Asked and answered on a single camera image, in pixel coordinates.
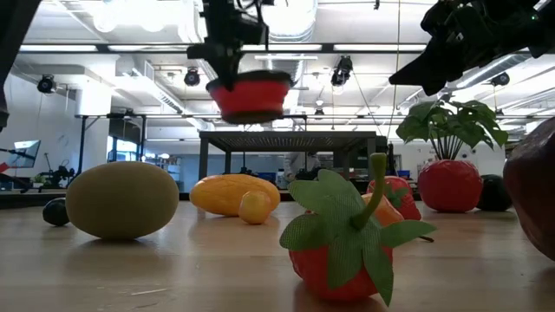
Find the green plant in white pot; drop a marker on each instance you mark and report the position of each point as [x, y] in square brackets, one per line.
[451, 125]

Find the dark red bell pepper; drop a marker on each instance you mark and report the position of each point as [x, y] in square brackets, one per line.
[533, 190]

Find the silver ventilation duct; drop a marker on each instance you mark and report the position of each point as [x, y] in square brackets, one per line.
[299, 21]

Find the red collapsible colander bowl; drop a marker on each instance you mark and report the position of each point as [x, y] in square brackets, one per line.
[256, 99]

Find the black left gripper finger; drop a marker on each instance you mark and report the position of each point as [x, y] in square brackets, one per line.
[228, 73]

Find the yellow orange mango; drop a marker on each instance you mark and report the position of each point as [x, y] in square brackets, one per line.
[225, 193]

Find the black ceiling spotlight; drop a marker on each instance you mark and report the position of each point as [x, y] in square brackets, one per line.
[342, 69]
[45, 84]
[192, 78]
[500, 79]

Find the red strawberry with green leaves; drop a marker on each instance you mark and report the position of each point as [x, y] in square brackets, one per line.
[342, 225]
[411, 210]

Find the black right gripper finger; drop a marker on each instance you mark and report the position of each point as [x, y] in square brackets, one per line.
[433, 69]

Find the black background robot arm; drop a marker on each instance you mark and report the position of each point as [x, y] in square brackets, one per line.
[58, 175]

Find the blue storage bin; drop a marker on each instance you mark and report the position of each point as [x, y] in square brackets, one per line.
[266, 177]

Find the large red apple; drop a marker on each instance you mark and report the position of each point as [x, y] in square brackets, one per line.
[450, 186]

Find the small yellow red peach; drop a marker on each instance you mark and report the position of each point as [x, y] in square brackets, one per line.
[255, 208]

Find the black background station frame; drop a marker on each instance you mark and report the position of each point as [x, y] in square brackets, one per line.
[82, 151]

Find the black overhead beam with lights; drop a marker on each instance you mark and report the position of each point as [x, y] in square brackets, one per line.
[327, 47]

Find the small dark round fruit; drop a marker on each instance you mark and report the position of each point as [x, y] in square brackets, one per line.
[55, 212]

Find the red tomato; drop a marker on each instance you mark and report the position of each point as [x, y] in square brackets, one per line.
[401, 182]

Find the brown kiwi fruit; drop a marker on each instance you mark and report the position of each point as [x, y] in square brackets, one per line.
[122, 200]
[495, 195]

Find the black aluminium table frame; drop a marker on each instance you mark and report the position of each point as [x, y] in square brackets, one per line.
[26, 200]

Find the person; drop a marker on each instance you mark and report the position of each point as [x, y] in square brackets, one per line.
[297, 162]

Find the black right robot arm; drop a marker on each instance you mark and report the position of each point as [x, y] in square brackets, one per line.
[547, 26]

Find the tilted computer monitor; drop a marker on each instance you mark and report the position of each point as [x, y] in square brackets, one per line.
[26, 151]

